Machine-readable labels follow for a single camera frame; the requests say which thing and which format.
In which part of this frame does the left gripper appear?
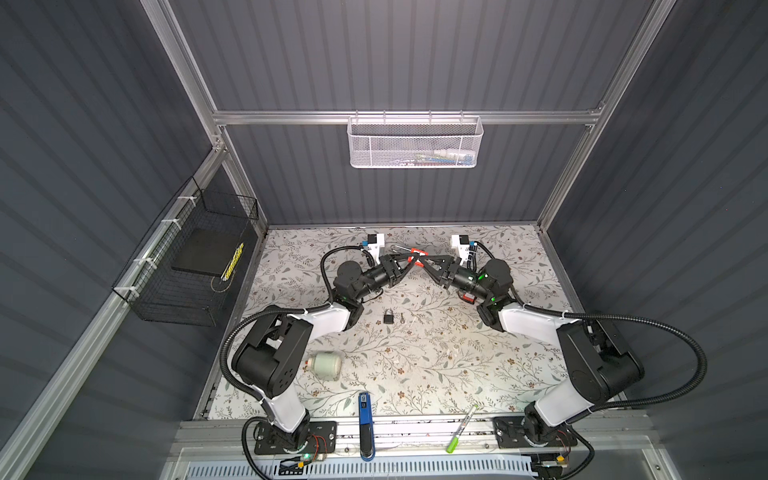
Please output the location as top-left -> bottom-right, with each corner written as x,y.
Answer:
351,253 -> 416,306

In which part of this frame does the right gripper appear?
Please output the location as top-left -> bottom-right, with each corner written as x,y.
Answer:
420,258 -> 491,305

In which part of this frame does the red padlock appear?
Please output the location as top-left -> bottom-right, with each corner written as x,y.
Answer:
407,248 -> 428,267

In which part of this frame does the small black padlock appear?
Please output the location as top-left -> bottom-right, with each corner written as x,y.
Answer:
383,309 -> 395,325

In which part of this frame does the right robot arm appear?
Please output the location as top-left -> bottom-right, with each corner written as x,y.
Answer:
422,255 -> 644,446

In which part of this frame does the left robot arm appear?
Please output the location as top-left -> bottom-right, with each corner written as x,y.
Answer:
218,245 -> 422,438

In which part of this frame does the pale green cup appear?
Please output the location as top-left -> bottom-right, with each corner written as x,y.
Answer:
306,352 -> 343,381

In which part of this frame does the yellow brush in basket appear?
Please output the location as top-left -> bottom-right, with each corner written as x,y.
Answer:
220,243 -> 244,282

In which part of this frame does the green marker pen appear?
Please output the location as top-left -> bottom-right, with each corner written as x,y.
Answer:
445,404 -> 479,454

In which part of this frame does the blue utility knife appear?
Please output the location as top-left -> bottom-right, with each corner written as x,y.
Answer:
358,391 -> 375,462

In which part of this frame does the black pad in basket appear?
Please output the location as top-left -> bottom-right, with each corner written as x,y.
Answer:
171,228 -> 241,276

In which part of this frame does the white vent strip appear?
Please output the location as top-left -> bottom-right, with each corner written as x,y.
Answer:
185,457 -> 535,480

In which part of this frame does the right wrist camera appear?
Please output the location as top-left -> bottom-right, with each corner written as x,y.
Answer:
451,234 -> 476,267

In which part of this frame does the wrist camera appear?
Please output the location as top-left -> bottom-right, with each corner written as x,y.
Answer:
451,234 -> 476,267
362,233 -> 385,263

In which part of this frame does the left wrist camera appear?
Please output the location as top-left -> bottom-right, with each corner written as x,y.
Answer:
362,233 -> 385,263

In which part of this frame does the white wire basket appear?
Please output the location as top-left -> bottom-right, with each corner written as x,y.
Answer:
346,114 -> 484,169

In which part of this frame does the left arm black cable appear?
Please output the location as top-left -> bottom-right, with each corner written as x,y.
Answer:
218,244 -> 376,480

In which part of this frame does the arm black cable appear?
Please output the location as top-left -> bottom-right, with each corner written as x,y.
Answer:
473,241 -> 708,415
218,244 -> 376,480

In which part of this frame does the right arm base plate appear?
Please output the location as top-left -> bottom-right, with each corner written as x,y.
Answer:
492,415 -> 578,450

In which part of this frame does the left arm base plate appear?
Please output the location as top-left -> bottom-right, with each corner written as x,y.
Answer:
251,421 -> 338,455

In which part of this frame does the black wire basket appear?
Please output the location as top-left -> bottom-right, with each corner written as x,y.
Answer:
113,178 -> 259,327

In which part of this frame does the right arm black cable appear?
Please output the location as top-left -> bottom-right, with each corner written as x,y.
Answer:
473,241 -> 708,415

